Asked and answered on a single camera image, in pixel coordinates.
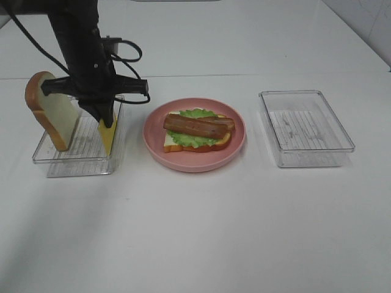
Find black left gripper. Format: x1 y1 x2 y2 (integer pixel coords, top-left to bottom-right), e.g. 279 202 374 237
41 56 149 128

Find yellow cheese slice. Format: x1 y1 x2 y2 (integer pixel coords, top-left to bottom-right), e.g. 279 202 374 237
98 113 117 156

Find bread slice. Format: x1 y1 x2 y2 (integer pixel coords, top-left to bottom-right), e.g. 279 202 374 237
163 114 235 153
24 71 79 151

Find bacon strip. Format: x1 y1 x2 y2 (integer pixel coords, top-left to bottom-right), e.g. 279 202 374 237
163 114 229 139
199 116 235 131

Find green lettuce leaf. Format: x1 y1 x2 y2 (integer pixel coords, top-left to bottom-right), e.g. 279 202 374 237
163 108 231 150

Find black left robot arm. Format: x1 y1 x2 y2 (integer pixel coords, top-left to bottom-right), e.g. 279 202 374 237
41 1 149 128

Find left clear plastic tray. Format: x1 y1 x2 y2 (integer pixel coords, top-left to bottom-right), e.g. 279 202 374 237
32 101 126 178

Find clear plastic tray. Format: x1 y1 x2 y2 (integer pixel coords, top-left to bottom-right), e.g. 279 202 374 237
259 90 356 168
32 101 126 178

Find pink round plate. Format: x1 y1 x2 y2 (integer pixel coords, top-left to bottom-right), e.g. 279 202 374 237
143 98 246 173

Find right clear plastic tray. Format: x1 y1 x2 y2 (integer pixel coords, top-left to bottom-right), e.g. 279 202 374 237
259 90 356 168

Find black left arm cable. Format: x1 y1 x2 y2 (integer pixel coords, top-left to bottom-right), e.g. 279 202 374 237
0 5 151 104

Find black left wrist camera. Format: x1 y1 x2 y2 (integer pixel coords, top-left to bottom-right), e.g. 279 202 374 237
101 36 122 55

